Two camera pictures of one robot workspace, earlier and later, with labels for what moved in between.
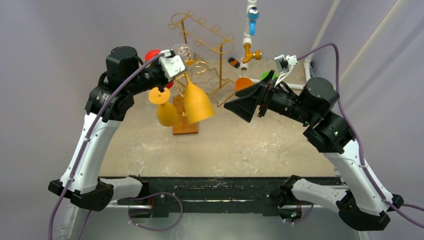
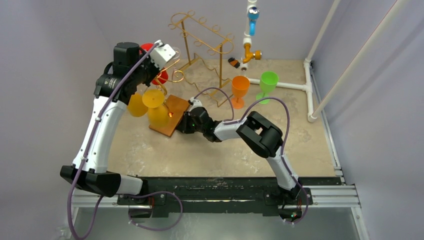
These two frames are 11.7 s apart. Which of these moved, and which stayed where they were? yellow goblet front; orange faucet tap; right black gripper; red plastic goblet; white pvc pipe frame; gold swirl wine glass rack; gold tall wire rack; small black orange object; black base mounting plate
Moved: gold swirl wine glass rack; yellow goblet front; red plastic goblet; right black gripper
Stayed: orange faucet tap; white pvc pipe frame; black base mounting plate; gold tall wire rack; small black orange object
